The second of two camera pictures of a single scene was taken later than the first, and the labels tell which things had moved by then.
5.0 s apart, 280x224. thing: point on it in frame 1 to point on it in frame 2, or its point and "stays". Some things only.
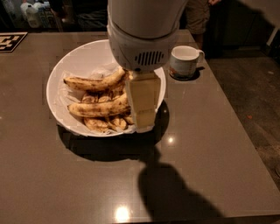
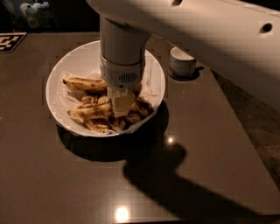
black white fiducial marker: (10, 40) stays
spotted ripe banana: (97, 83) stays
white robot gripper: (136, 52) to (120, 74)
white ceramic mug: (185, 59) stays
